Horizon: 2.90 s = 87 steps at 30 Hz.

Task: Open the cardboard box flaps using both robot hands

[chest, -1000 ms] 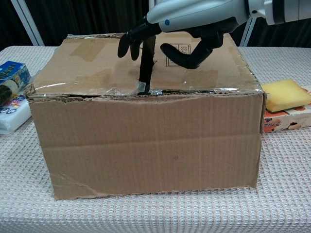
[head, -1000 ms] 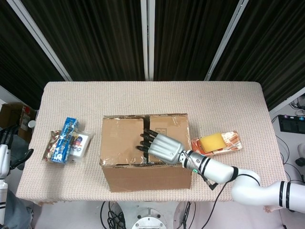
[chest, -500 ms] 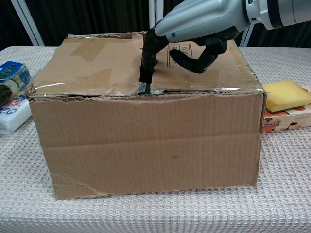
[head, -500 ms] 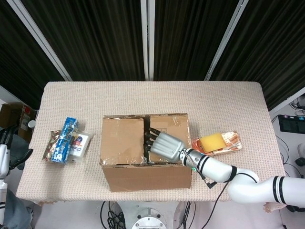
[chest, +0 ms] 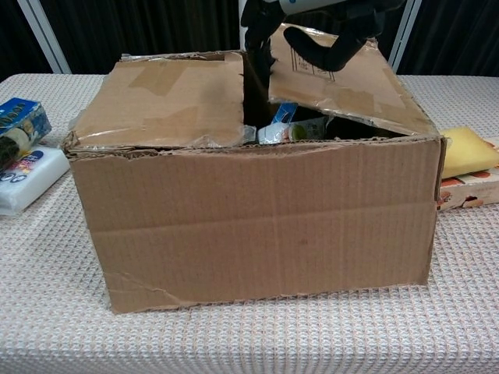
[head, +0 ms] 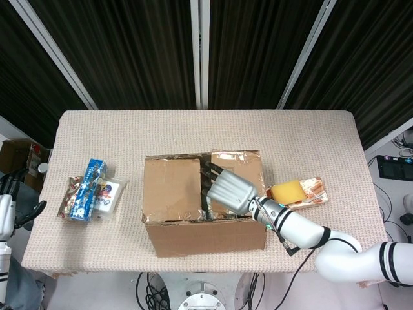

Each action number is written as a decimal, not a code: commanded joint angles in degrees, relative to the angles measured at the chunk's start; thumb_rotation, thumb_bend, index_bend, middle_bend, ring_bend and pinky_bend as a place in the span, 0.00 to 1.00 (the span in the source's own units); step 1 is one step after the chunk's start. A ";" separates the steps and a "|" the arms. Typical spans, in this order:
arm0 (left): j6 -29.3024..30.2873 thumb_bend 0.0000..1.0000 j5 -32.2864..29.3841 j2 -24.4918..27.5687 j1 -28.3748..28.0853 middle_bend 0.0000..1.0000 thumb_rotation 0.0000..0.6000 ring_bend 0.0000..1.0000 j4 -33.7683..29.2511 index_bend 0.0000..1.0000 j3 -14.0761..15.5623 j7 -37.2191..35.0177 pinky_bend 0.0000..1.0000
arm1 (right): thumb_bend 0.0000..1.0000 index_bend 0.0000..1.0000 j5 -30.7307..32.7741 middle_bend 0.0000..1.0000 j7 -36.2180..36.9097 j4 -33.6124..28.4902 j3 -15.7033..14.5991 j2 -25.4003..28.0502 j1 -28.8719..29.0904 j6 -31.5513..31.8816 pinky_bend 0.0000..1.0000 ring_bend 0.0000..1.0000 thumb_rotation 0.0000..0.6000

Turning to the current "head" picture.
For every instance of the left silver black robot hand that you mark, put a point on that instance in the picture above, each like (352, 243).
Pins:
(6, 213)

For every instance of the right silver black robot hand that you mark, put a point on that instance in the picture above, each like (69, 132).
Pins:
(232, 193)

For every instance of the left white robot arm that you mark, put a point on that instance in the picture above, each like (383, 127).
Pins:
(4, 261)

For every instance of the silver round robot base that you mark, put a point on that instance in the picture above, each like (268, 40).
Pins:
(201, 298)

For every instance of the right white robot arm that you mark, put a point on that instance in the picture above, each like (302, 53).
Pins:
(338, 258)

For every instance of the grey blue fabric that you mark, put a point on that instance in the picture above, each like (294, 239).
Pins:
(30, 197)

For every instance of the yellow sponge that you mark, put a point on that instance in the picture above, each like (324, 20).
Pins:
(287, 193)

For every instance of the small white cup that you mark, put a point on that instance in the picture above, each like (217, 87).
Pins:
(42, 168)

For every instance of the brown floor cardboard box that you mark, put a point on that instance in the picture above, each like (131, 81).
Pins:
(16, 155)

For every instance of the beige waffle tablecloth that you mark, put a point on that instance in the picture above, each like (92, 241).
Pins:
(206, 135)

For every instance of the gold foil snack bag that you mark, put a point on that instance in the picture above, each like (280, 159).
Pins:
(69, 197)

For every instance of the blue denim fabric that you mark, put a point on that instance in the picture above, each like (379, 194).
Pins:
(26, 287)

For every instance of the orange printed snack box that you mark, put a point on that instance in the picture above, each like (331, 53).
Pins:
(314, 192)

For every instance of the blue printed snack box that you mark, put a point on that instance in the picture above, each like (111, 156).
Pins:
(87, 190)

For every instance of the white tissue pack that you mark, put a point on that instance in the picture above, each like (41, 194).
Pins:
(111, 193)

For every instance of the black pleated curtain panel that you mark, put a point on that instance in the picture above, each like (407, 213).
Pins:
(371, 64)
(19, 80)
(129, 48)
(258, 48)

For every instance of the white metal frame post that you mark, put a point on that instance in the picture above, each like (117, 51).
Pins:
(306, 51)
(200, 48)
(54, 51)

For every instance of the white metal frame bar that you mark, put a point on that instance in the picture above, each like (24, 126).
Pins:
(387, 137)

